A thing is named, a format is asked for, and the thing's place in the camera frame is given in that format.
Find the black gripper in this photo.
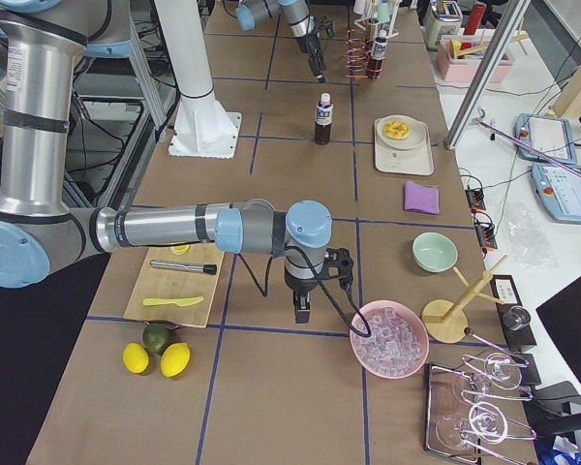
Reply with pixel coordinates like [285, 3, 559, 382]
[297, 30, 325, 73]
[285, 259, 323, 324]

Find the tea bottle with white cap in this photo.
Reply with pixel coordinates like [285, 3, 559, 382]
[314, 92, 333, 144]

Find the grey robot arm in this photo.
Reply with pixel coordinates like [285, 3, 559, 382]
[234, 0, 326, 82]
[0, 1, 332, 324]

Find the tea bottle lower middle rack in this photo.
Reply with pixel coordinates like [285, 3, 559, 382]
[366, 30, 388, 79]

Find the cream serving tray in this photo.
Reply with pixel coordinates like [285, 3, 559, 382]
[374, 118, 434, 176]

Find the black glass holder tray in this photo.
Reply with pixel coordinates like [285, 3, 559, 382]
[423, 362, 482, 464]

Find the steel muddler with black tip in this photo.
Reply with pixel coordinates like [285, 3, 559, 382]
[149, 260, 218, 275]

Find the pink bowl of ice cubes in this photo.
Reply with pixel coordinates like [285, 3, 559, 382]
[350, 300, 429, 380]

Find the yellow plastic knife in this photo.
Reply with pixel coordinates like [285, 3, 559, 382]
[142, 296, 204, 307]

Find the glazed donut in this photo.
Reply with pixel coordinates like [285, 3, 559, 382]
[382, 120, 411, 140]

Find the cream round plate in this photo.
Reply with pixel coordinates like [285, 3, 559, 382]
[376, 115, 427, 150]

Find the wooden cutting board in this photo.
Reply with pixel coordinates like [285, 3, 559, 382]
[124, 243, 224, 327]

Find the lemon slice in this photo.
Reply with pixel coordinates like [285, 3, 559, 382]
[169, 244, 191, 255]

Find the mint green bowl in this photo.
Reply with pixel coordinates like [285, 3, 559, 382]
[412, 232, 458, 273]

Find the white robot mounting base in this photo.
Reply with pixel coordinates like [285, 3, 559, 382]
[155, 0, 242, 159]

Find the yellow lemon right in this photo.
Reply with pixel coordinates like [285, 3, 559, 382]
[161, 342, 191, 378]

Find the yellow lemon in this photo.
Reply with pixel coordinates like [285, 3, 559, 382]
[161, 342, 191, 378]
[122, 342, 149, 374]

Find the pink storage box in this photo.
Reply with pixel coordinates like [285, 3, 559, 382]
[437, 39, 514, 83]

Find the purple folded cloth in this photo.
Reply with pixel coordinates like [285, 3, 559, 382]
[403, 180, 440, 215]

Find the wooden cup stand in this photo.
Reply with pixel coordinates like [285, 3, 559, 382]
[421, 255, 507, 343]

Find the dark green lime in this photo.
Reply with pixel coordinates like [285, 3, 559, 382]
[142, 322, 172, 356]

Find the yellow lemon left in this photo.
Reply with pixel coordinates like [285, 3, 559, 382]
[122, 342, 149, 374]

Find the small steel cup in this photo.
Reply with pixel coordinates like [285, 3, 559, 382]
[502, 305, 531, 331]

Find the wine glass upper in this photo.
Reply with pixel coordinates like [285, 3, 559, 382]
[461, 352, 533, 402]

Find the wine glass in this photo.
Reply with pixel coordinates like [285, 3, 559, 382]
[461, 352, 533, 402]
[436, 401, 537, 457]

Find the black scale block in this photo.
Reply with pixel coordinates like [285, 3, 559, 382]
[490, 274, 536, 352]

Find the wine glass lower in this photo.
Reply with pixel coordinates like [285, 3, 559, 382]
[436, 401, 537, 457]

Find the clear plastic bag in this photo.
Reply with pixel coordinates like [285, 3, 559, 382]
[505, 201, 557, 269]

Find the blue teach pendant upper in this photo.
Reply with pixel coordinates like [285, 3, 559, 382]
[514, 113, 577, 165]

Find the blue teach pendant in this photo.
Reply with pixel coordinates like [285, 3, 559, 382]
[531, 163, 581, 225]
[514, 113, 577, 165]

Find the blue teach pendant lower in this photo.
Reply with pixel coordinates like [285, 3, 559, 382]
[531, 163, 581, 225]

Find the black braided cable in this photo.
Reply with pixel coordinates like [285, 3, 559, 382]
[235, 245, 373, 339]

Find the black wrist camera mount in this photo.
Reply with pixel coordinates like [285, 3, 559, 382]
[319, 248, 353, 293]

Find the copper wire bottle rack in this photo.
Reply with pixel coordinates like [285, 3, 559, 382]
[344, 27, 382, 80]

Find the aluminium frame post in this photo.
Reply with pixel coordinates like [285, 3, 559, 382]
[444, 0, 531, 149]

